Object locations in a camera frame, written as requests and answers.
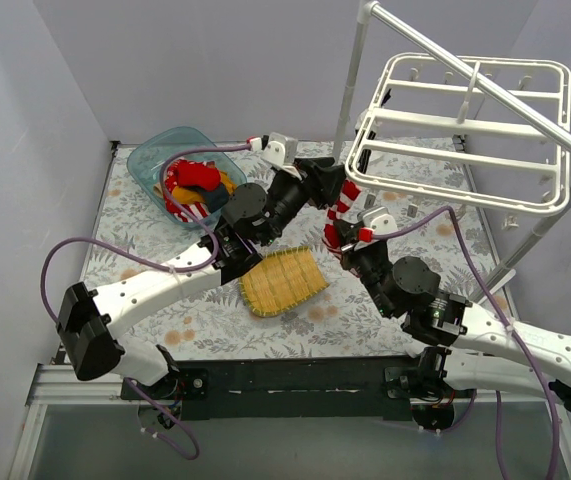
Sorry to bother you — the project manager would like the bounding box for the red white striped sock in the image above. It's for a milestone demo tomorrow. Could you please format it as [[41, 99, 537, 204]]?
[[167, 202, 210, 223], [323, 180, 361, 256]]

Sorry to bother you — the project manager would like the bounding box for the mustard yellow sock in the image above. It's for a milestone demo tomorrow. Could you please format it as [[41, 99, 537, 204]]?
[[219, 171, 237, 195], [171, 186, 206, 205]]

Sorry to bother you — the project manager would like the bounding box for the red sock with white pattern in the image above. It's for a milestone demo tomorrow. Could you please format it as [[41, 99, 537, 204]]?
[[160, 167, 179, 214]]

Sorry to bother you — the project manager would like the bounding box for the beige striped sock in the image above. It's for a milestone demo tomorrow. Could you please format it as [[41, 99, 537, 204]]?
[[153, 183, 165, 199]]

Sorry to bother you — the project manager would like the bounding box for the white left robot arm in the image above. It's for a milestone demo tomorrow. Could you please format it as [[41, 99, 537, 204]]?
[[56, 157, 345, 400]]

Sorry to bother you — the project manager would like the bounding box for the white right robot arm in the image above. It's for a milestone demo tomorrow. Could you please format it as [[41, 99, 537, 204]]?
[[333, 220, 571, 412]]

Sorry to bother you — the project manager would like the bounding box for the white clip sock hanger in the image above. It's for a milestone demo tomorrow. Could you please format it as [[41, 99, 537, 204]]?
[[364, 59, 571, 216]]

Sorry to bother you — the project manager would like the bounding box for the black white striped sock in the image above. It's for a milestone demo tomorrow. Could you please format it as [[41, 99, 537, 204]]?
[[354, 111, 378, 173]]

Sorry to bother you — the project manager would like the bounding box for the woven bamboo tray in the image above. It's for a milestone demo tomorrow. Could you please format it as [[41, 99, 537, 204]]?
[[239, 247, 329, 318]]

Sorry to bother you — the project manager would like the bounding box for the teal transparent plastic basin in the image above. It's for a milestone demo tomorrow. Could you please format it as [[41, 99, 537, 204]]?
[[127, 126, 246, 227]]

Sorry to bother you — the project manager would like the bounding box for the white drying rack stand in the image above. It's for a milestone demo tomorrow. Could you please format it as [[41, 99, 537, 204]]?
[[333, 1, 571, 298]]

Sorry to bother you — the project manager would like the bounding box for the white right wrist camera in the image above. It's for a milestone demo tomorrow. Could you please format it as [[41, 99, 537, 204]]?
[[357, 206, 398, 246]]

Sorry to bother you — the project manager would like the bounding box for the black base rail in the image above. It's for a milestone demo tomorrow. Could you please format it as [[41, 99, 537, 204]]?
[[124, 355, 459, 422]]

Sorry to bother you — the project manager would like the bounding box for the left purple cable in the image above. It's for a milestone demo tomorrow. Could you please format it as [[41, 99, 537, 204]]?
[[39, 142, 266, 460]]

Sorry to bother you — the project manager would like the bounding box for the purple cable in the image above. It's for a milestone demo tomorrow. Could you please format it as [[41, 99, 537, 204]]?
[[39, 142, 266, 460], [374, 205, 561, 480]]

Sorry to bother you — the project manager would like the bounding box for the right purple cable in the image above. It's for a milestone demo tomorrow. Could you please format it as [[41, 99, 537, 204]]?
[[374, 205, 561, 480]]

